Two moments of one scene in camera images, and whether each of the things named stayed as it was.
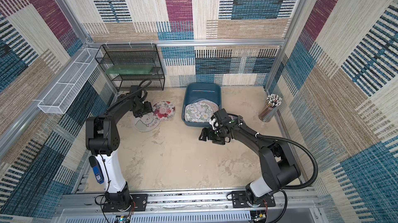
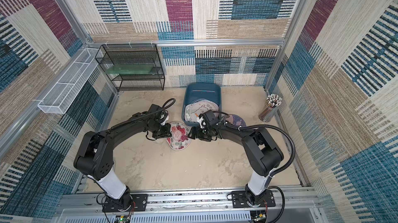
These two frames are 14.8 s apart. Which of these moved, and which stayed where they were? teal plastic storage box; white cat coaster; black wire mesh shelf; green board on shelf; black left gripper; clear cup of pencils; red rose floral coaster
Moved: white cat coaster; red rose floral coaster; black left gripper
Stayed: teal plastic storage box; clear cup of pencils; green board on shelf; black wire mesh shelf
